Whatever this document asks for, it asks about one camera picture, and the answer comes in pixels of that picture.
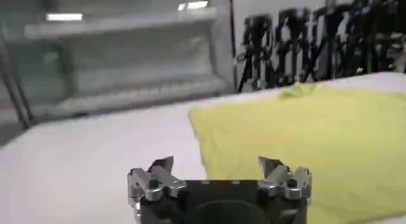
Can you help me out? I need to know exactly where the white open shelf rack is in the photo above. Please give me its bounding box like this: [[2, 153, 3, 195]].
[[0, 0, 239, 131]]

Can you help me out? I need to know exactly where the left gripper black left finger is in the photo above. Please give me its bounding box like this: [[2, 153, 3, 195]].
[[126, 155, 188, 209]]

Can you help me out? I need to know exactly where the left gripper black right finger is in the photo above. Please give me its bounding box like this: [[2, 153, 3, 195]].
[[257, 155, 313, 202]]

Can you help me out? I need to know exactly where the yellow-green shirt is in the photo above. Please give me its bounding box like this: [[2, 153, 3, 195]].
[[188, 81, 406, 224]]

